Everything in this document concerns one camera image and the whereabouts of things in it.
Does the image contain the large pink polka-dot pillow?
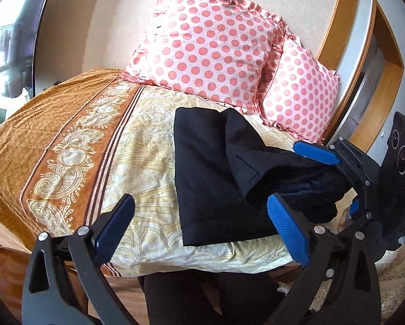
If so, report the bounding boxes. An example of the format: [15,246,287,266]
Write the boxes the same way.
[121,0,285,112]

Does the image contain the person's dark trouser legs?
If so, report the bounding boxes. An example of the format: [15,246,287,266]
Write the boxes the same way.
[138,270,285,324]

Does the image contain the orange cream patterned bedspread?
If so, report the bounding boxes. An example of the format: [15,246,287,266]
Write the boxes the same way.
[0,69,294,277]

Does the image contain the small pink polka-dot pillow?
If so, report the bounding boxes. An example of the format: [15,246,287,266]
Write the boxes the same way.
[260,37,340,144]

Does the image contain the beige fluffy sleeve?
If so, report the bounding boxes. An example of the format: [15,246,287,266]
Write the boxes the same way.
[310,243,405,322]

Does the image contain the wooden door frame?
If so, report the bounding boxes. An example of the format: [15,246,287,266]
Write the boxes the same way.
[317,0,404,152]

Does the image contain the black pants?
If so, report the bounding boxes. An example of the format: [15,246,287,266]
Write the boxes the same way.
[174,107,351,246]

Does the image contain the black glossy wardrobe panel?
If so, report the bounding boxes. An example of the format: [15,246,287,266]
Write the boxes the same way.
[0,0,48,125]

